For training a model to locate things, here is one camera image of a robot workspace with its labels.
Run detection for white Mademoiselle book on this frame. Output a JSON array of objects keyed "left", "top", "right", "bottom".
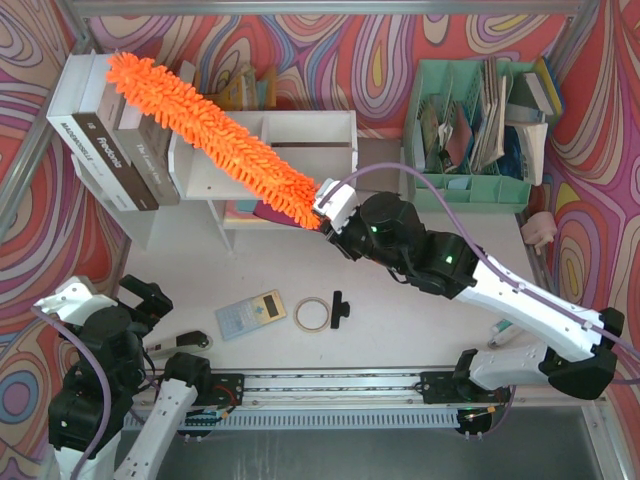
[{"left": 46, "top": 52, "right": 136, "bottom": 211}]

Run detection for brown Fredonia book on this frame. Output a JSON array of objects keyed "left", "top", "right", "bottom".
[{"left": 73, "top": 54, "right": 159, "bottom": 211}]

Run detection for grey Lonely One book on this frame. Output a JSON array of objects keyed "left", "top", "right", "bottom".
[{"left": 115, "top": 105, "right": 180, "bottom": 206}]

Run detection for coloured paper sheet stack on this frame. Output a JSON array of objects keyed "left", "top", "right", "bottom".
[{"left": 224, "top": 200, "right": 299, "bottom": 228}]

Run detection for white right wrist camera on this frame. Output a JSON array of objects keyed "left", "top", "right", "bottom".
[{"left": 312, "top": 178, "right": 359, "bottom": 234}]

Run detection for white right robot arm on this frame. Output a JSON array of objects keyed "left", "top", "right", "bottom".
[{"left": 313, "top": 185, "right": 624, "bottom": 400}]

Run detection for blue beige scientific calculator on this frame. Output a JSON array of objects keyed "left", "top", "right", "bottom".
[{"left": 215, "top": 290, "right": 287, "bottom": 341}]

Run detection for grey brown notebook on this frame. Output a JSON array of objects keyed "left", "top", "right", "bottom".
[{"left": 355, "top": 138, "right": 402, "bottom": 194}]

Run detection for magazines in green organizer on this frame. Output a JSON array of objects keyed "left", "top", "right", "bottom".
[{"left": 405, "top": 56, "right": 513, "bottom": 175}]

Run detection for black T-shaped plastic part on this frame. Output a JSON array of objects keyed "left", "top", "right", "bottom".
[{"left": 330, "top": 290, "right": 351, "bottom": 330}]

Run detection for white wooden bookshelf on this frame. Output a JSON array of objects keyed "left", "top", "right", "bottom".
[{"left": 168, "top": 110, "right": 358, "bottom": 249}]

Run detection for blue white books at organizer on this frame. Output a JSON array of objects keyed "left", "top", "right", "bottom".
[{"left": 498, "top": 56, "right": 565, "bottom": 186}]

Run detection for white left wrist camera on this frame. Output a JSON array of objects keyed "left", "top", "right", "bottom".
[{"left": 34, "top": 276, "right": 117, "bottom": 326}]

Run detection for orange chenille duster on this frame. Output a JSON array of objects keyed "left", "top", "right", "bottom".
[{"left": 106, "top": 52, "right": 321, "bottom": 230}]

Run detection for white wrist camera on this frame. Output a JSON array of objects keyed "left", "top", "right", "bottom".
[
  {"left": 312, "top": 178, "right": 359, "bottom": 234},
  {"left": 34, "top": 276, "right": 117, "bottom": 326}
]

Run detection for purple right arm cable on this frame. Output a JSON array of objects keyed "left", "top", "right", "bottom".
[{"left": 319, "top": 162, "right": 640, "bottom": 351}]

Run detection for white masking tape roll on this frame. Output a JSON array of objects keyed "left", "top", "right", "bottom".
[{"left": 293, "top": 297, "right": 331, "bottom": 334}]

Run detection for pink piggy figurine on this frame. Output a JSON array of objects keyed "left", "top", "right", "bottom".
[{"left": 521, "top": 211, "right": 557, "bottom": 255}]

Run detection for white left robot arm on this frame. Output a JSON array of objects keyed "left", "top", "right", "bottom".
[{"left": 34, "top": 275, "right": 211, "bottom": 479}]

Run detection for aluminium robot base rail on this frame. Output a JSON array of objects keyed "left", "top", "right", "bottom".
[{"left": 178, "top": 366, "right": 608, "bottom": 441}]

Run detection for leaning books behind shelf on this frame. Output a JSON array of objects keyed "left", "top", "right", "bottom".
[{"left": 196, "top": 63, "right": 277, "bottom": 111}]

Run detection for mint green desk organizer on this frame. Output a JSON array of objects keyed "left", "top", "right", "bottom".
[{"left": 402, "top": 61, "right": 531, "bottom": 213}]

